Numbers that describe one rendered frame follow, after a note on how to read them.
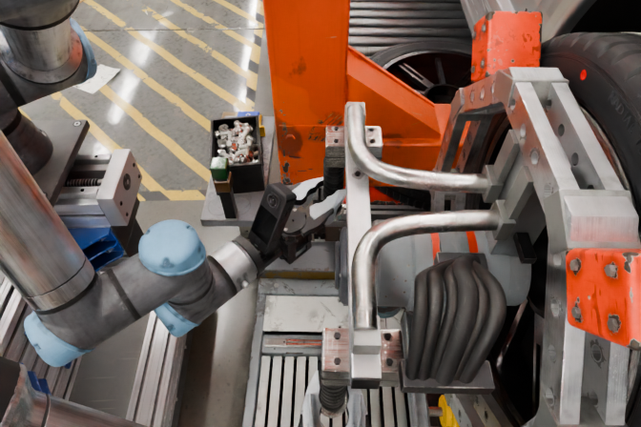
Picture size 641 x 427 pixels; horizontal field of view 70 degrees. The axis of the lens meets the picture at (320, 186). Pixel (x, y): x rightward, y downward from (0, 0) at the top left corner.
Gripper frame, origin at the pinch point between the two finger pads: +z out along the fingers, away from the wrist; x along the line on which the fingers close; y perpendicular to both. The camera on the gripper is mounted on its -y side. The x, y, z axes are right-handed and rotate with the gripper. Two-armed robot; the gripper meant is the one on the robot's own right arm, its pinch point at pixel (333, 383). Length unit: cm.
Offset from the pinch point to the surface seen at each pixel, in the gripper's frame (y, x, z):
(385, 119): -9, -13, 62
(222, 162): -17, 25, 55
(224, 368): -83, 31, 30
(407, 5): -56, -43, 205
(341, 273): -44, -4, 41
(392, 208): -56, -22, 72
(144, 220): -84, 70, 86
